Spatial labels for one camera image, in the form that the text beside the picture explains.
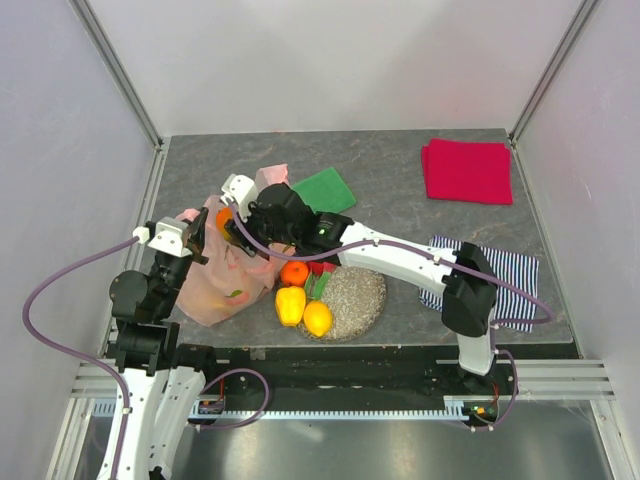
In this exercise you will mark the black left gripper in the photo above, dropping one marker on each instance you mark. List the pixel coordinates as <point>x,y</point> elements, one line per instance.
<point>196,239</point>

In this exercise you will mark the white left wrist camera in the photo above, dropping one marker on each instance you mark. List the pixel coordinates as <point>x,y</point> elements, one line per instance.
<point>169,236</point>

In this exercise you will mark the green cloth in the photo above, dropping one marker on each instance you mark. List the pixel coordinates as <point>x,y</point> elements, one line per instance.
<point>326,191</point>

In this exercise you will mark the pink plastic bag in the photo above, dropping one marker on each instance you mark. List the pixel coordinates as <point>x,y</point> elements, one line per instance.
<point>231,280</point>

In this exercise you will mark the yellow bell pepper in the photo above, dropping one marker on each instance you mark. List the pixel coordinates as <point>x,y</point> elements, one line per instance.
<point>290,303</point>

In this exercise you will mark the yellow lemon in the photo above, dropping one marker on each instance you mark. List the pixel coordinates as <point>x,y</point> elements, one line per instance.
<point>317,318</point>

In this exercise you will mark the red cloth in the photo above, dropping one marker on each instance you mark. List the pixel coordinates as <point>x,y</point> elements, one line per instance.
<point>472,172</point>

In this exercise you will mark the grey slotted cable duct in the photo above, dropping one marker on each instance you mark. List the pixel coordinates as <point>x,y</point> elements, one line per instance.
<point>452,411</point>

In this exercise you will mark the red dragon fruit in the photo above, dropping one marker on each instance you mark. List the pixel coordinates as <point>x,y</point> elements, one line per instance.
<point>320,267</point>

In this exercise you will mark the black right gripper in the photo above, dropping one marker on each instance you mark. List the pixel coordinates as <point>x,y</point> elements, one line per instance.
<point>239,238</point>

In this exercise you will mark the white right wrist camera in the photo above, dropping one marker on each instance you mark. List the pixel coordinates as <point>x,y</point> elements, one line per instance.
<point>240,191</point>

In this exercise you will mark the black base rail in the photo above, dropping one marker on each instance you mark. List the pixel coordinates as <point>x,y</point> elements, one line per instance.
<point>341,378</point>

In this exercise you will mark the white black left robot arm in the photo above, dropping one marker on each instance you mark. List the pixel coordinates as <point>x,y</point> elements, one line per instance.
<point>163,377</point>

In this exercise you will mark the round speckled plate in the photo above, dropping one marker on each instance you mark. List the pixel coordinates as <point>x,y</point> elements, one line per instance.
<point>356,298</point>

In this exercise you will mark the orange tangerine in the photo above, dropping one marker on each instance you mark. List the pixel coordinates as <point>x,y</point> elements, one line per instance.
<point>294,273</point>

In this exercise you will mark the blue white striped cloth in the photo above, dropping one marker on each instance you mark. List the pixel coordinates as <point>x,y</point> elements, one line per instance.
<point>510,290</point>

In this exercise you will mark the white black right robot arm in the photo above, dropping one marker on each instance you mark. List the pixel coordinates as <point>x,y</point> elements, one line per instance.
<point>283,218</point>

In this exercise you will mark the green orange mango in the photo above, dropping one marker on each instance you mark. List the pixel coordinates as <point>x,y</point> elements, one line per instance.
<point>223,216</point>

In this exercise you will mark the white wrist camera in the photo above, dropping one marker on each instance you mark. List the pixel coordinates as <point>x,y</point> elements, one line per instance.
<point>169,236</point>
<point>240,191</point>

